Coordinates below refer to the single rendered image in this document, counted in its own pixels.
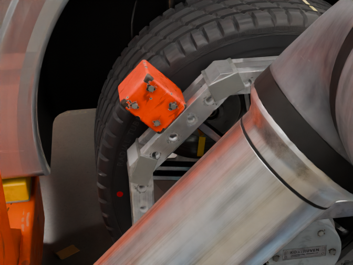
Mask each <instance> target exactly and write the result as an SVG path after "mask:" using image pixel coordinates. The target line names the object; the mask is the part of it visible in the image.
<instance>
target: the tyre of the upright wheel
mask: <svg viewBox="0 0 353 265"><path fill-rule="evenodd" d="M331 7H332V5H330V4H329V3H328V2H326V1H323V0H186V1H185V3H183V2H181V3H179V4H177V5H175V8H174V9H173V8H170V9H168V10H167V11H165V12H164V13H163V15H162V16H158V17H156V18H155V19H154V20H153V21H151V22H150V26H145V27H144V28H143V29H142V30H141V31H140V32H139V36H138V35H136V36H135V37H134V38H133V39H132V40H131V41H130V43H129V44H128V47H126V48H125V49H124V50H123V51H122V52H121V56H119V57H118V58H117V60H116V61H115V63H114V65H113V66H112V70H110V72H109V74H108V76H107V79H106V80H105V83H104V85H103V87H102V90H101V94H100V96H99V100H98V106H97V109H96V116H95V124H94V144H95V161H96V177H97V193H98V200H99V206H100V210H101V214H102V217H103V220H104V223H105V225H106V228H107V230H108V232H109V234H110V236H111V238H112V240H113V242H114V243H115V242H116V241H117V240H118V239H119V238H120V237H121V236H122V235H123V234H124V233H125V232H126V231H127V230H128V229H130V228H131V227H132V217H131V202H130V188H129V176H128V169H127V161H128V158H127V150H128V149H129V148H130V146H131V145H132V144H133V143H134V142H135V140H136V138H139V137H140V136H141V135H142V134H143V133H144V132H145V131H146V130H147V129H148V128H149V126H147V125H146V124H145V123H143V122H142V121H141V120H140V119H138V118H137V117H136V116H134V115H133V114H132V113H131V112H129V111H128V110H126V109H125V108H124V107H122V106H121V105H120V98H119V92H118V86H119V85H120V84H121V82H122V81H123V80H124V79H125V78H126V77H127V76H128V75H129V74H130V73H131V72H132V71H133V70H134V69H135V68H136V66H137V65H138V64H139V63H140V62H141V61H142V60H143V59H145V60H146V61H148V62H149V63H150V64H151V65H152V66H154V67H155V68H156V69H157V70H158V71H160V72H161V73H162V74H163V75H164V76H166V77H167V78H168V79H169V80H170V81H172V82H173V83H174V84H176V85H177V86H178V87H179V88H180V89H181V92H182V93H183V92H184V91H185V90H186V89H187V88H188V87H189V86H190V85H191V84H192V83H193V82H194V81H195V80H196V79H197V78H198V77H199V76H200V75H201V71H203V70H205V69H206V68H207V67H208V66H209V65H210V64H211V63H212V62H213V61H215V60H226V59H228V58H231V59H240V58H253V57H267V56H279V55H280V54H281V53H282V52H283V51H284V50H285V49H286V48H287V47H288V46H289V45H290V44H291V43H292V42H293V41H294V40H295V39H296V38H297V37H298V36H299V35H301V34H302V33H303V32H304V31H305V30H306V29H307V28H308V27H309V26H310V25H311V24H312V23H313V22H314V21H315V20H316V19H317V18H318V17H320V16H321V15H322V14H323V13H324V12H326V11H327V10H328V9H330V8H331Z"/></svg>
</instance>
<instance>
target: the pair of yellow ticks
mask: <svg viewBox="0 0 353 265"><path fill-rule="evenodd" d="M205 138H206V137H200V136H199V144H198V153H197V156H203V154H204V146H205Z"/></svg>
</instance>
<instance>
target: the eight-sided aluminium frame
mask: <svg viewBox="0 0 353 265"><path fill-rule="evenodd" d="M277 57H278V56H267V57H253V58H240V59H231V58H228V59H226V60H215V61H213V62H212V63H211V64H210V65H209V66H208V67H207V68H206V69H205V70H203V71H201V75H200V76H199V77H198V78H197V79H196V80H195V81H194V82H193V83H192V84H191V85H190V86H189V87H188V88H187V89H186V90H185V91H184V92H183V93H182V94H183V97H184V100H185V103H186V109H185V110H184V111H183V112H182V113H180V114H179V115H178V116H177V118H176V119H175V120H174V121H173V122H172V123H171V124H169V125H168V127H167V128H166V129H165V130H164V131H163V132H162V133H161V134H158V133H156V132H155V131H154V130H153V129H151V128H150V127H149V128H148V129H147V130H146V131H145V132H144V133H143V134H142V135H141V136H140V137H139V138H136V140H135V142H134V143H133V144H132V145H131V146H130V148H129V149H128V150H127V158H128V161H127V169H128V176H129V188H130V202H131V217H132V225H134V224H135V223H136V222H137V221H138V220H139V219H140V218H141V217H142V216H143V215H144V214H145V213H146V212H147V211H148V210H149V209H150V208H151V207H152V206H153V205H154V187H153V172H154V171H155V170H156V169H157V168H158V167H159V166H160V165H161V164H162V163H163V162H164V161H165V160H166V159H167V158H168V157H169V156H170V155H171V154H172V153H173V152H174V151H175V150H176V149H177V148H178V147H179V146H180V145H181V144H182V143H183V142H184V141H185V140H186V139H187V138H188V137H189V136H190V135H191V134H192V133H193V132H194V131H195V130H196V129H197V128H198V127H199V126H200V125H201V124H202V123H203V122H204V121H205V120H206V119H207V118H208V117H209V116H210V115H211V114H212V113H213V112H214V111H215V110H216V109H217V108H218V107H219V106H220V105H221V104H222V103H223V102H224V101H225V100H226V99H227V98H228V97H229V96H230V95H238V94H250V93H251V84H252V83H253V81H254V80H255V79H256V78H257V77H258V76H259V75H260V74H261V73H262V72H263V71H264V70H265V69H266V68H267V67H268V66H269V65H270V64H271V63H272V62H273V61H274V60H275V59H276V58H277ZM335 265H353V241H352V242H351V243H350V244H349V245H348V246H347V247H345V248H344V249H343V250H342V251H341V253H340V257H339V259H338V261H337V262H336V264H335Z"/></svg>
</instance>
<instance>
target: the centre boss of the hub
mask: <svg viewBox="0 0 353 265"><path fill-rule="evenodd" d="M223 113H224V107H223V105H222V104H221V105H220V106H219V107H218V108H217V109H216V110H215V111H214V112H213V113H212V114H211V115H210V116H209V117H208V118H207V119H206V121H207V122H208V123H214V122H216V121H218V120H219V119H221V117H222V116H223Z"/></svg>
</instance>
